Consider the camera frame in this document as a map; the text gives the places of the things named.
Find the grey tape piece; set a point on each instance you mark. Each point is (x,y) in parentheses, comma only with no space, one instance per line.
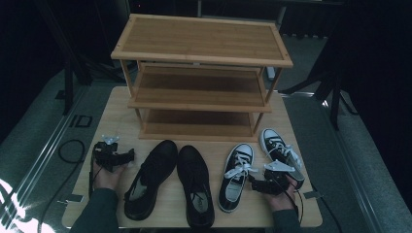
(312,194)
(74,198)

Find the small white object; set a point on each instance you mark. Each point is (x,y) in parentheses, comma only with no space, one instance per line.
(270,73)

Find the metal floor rail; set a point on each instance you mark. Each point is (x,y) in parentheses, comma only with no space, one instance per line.
(45,149)

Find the black leather shoe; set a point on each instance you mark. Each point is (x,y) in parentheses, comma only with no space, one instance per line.
(194,174)
(155,168)

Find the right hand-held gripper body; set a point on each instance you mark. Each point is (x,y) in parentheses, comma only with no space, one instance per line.
(273,184)

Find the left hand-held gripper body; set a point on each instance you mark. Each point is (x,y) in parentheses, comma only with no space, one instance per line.
(107,155)

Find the wooden shoe rack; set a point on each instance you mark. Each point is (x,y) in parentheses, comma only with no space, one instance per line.
(200,39)

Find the black metal stand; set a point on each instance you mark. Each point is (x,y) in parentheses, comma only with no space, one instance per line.
(335,106)
(68,90)

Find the black and white sneaker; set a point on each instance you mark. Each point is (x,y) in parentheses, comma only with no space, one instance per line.
(241,153)
(272,136)

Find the person's right hand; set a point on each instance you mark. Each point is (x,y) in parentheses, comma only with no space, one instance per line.
(281,202)

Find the person's left hand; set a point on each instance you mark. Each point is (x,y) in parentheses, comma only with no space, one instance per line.
(108,179)

